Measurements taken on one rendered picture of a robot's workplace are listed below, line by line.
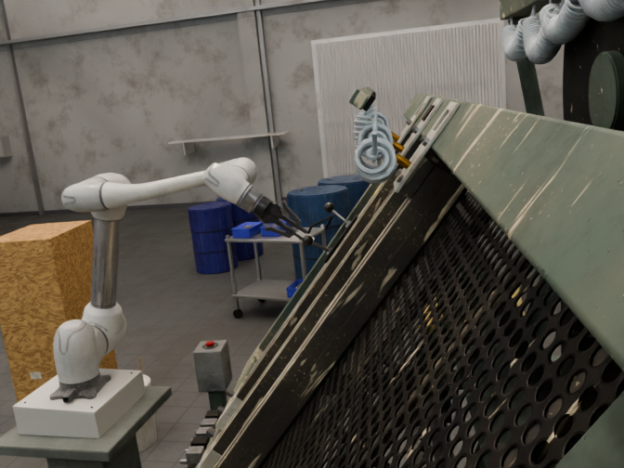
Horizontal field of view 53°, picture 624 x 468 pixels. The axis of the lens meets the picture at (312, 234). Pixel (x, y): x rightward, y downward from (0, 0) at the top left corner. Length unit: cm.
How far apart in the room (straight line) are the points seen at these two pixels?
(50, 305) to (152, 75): 866
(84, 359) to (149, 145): 995
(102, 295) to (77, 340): 23
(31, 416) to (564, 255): 244
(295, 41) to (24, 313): 813
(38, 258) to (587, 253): 367
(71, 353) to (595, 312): 236
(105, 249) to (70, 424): 67
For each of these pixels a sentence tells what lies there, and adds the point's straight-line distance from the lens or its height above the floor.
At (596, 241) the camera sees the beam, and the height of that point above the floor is 183.
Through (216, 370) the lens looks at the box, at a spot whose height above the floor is 85.
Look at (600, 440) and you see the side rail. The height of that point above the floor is 173.
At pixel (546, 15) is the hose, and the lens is 178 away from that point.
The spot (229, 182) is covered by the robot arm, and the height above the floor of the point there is 164.
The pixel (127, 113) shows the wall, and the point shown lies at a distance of 1251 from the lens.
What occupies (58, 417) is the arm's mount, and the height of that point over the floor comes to 83.
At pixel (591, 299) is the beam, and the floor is 181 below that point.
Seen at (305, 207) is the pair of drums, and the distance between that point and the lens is 602.
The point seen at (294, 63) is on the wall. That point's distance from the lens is 1123.
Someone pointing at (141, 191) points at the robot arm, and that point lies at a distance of 234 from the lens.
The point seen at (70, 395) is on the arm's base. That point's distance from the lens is 261.
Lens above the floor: 192
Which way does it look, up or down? 13 degrees down
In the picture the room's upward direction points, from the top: 6 degrees counter-clockwise
